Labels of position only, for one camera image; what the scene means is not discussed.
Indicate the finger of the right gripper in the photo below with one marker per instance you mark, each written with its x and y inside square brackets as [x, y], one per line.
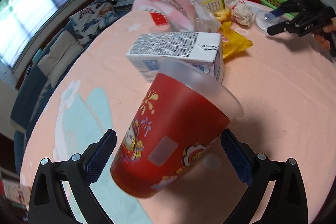
[278, 28]
[277, 12]

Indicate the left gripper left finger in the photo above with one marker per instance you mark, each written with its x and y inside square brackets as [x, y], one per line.
[48, 201]

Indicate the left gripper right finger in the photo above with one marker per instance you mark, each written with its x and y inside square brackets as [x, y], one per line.
[287, 203]

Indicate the yellow snack wrapper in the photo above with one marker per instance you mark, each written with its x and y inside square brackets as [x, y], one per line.
[233, 43]

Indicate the white milk carton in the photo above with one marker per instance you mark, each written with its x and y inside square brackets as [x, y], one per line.
[203, 50]

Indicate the pink plastic bag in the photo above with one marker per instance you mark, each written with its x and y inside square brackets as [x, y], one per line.
[204, 22]

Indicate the red printed plastic cup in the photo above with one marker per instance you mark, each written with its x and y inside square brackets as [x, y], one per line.
[181, 115]

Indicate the white paper cup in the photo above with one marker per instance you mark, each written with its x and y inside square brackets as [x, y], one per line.
[266, 19]

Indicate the red white wrapper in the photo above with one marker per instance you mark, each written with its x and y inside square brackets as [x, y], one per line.
[243, 14]

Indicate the person's right hand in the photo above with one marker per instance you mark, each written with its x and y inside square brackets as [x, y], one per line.
[321, 38]

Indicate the green plastic waste basket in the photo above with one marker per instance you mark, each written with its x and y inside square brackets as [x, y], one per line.
[275, 4]

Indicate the blue sofa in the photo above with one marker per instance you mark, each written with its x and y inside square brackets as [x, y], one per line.
[33, 96]

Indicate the beige cushion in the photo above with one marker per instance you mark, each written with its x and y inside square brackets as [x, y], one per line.
[63, 52]

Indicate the butterfly pillow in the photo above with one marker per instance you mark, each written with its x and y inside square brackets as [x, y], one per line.
[92, 21]

